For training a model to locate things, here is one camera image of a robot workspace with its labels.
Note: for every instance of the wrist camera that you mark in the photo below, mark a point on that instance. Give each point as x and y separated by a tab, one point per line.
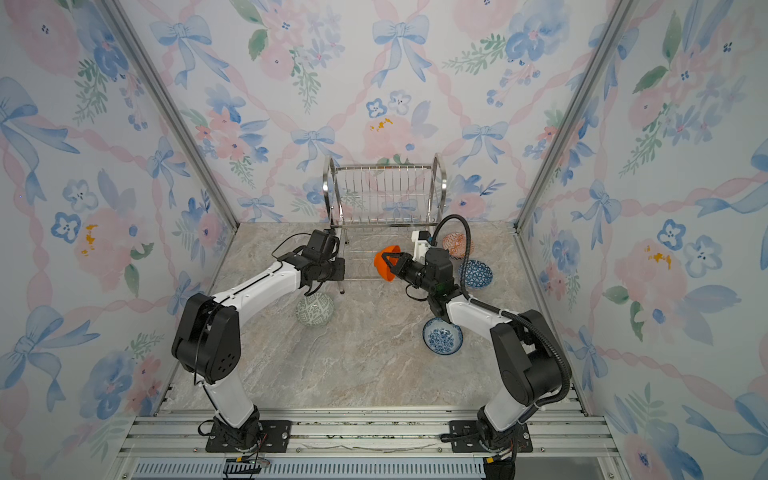
422	243
322	246

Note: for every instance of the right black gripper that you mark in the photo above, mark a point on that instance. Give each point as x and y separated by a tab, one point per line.
403	266

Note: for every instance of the aluminium mounting rail frame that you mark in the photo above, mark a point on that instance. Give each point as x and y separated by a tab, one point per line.
386	443

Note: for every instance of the green patterned ceramic bowl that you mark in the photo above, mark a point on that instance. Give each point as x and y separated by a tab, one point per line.
315	311

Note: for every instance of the blue floral ceramic bowl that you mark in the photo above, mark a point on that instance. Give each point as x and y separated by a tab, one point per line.
441	337

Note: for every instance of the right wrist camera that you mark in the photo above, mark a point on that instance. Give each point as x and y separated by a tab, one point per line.
422	243

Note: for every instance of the red patterned ceramic bowl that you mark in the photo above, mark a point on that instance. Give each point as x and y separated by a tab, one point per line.
455	244

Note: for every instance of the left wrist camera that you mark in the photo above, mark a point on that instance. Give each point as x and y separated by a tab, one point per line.
322	246

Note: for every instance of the steel two-tier dish rack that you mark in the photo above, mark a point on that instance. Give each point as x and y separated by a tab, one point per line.
375	205

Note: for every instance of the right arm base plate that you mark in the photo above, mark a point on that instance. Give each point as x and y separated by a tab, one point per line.
476	436

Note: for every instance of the blue triangle patterned bowl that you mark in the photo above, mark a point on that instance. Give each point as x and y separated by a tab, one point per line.
478	275

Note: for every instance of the orange plastic bowl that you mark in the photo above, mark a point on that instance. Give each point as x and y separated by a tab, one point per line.
382	268

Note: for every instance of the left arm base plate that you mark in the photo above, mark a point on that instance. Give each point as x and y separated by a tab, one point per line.
262	436

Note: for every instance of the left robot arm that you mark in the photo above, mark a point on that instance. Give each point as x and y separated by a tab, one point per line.
208	341

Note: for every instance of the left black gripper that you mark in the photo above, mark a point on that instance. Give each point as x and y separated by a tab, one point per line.
340	262

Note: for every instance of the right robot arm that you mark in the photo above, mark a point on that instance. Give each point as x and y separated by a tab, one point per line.
532	365

